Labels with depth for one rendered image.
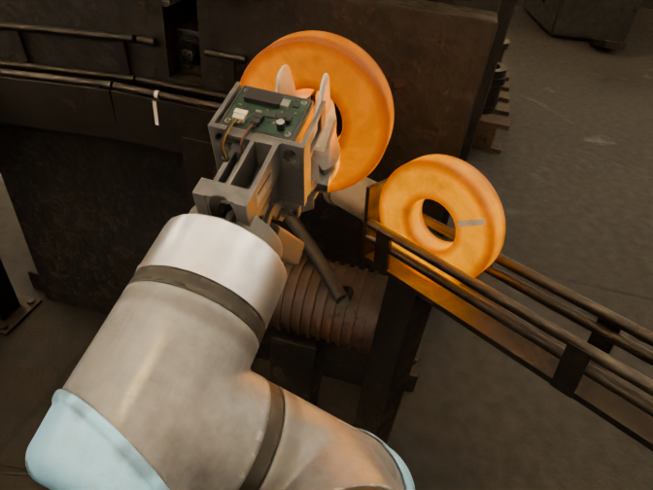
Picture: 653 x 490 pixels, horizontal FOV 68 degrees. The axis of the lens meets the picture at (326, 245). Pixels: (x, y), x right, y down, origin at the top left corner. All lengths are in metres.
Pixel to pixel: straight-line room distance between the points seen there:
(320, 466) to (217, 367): 0.08
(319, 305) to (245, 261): 0.44
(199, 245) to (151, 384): 0.08
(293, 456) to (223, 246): 0.13
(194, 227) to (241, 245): 0.03
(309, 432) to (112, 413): 0.11
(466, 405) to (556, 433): 0.21
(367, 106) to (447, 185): 0.14
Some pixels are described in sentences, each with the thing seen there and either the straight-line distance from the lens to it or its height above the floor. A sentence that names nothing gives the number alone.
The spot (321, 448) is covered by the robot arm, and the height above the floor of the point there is 0.76.
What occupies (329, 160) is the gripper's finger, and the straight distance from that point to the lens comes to 0.41.
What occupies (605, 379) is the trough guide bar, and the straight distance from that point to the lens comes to 0.52.
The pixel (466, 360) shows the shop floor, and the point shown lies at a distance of 1.41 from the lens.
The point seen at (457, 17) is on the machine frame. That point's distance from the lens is 0.77.
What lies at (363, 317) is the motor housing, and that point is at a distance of 0.72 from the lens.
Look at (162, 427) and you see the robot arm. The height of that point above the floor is 0.81.
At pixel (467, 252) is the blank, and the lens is 0.56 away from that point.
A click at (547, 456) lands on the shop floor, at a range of 1.32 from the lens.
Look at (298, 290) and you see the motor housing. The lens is 0.73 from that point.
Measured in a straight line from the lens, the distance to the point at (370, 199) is 0.60.
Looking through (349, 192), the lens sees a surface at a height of 0.68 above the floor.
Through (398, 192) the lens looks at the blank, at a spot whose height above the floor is 0.72.
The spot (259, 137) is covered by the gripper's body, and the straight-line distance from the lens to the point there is 0.34.
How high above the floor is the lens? 1.03
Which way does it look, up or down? 39 degrees down
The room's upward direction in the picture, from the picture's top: 7 degrees clockwise
